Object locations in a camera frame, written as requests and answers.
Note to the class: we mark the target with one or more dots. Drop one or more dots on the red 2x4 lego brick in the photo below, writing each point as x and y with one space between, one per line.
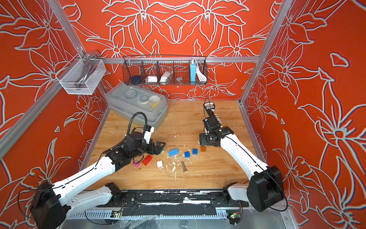
147 160

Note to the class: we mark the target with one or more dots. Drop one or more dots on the black wire basket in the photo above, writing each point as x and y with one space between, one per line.
157 64

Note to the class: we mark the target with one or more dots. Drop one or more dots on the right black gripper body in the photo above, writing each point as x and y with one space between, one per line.
205 139

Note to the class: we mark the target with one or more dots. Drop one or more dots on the pink 2x2 lego brick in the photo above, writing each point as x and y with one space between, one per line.
136 164

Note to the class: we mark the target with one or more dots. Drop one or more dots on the grey lidded plastic box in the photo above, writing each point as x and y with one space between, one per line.
126 100

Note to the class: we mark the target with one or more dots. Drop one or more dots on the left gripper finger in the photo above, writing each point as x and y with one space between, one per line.
158 144
155 151

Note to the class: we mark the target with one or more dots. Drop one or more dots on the light blue 2x4 lego brick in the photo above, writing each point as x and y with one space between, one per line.
173 152

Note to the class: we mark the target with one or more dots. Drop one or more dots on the light blue box in basket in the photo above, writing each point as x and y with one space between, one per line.
192 73

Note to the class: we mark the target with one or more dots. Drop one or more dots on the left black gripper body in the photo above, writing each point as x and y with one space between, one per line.
141 151

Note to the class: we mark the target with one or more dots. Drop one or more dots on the white packet in basket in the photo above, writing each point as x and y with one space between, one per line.
151 79

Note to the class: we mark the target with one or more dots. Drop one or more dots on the clear plastic wall bin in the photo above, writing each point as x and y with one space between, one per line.
82 76

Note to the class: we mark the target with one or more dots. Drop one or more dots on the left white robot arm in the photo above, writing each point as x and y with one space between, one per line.
51 203

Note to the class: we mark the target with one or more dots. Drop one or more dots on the steel hex bolt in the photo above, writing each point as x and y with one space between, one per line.
183 166

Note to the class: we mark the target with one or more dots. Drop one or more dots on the dark round jar in basket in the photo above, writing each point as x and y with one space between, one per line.
136 80

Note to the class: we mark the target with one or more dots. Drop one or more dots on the white 2x2 lego brick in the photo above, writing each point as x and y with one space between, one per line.
159 164

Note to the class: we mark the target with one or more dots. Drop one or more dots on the clear bag in basket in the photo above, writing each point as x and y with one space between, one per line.
166 78

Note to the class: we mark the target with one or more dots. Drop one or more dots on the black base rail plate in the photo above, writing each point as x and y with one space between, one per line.
173 202

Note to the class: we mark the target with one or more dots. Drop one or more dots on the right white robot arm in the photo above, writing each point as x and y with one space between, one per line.
265 187

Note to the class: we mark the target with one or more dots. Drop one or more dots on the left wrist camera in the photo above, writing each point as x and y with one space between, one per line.
147 134

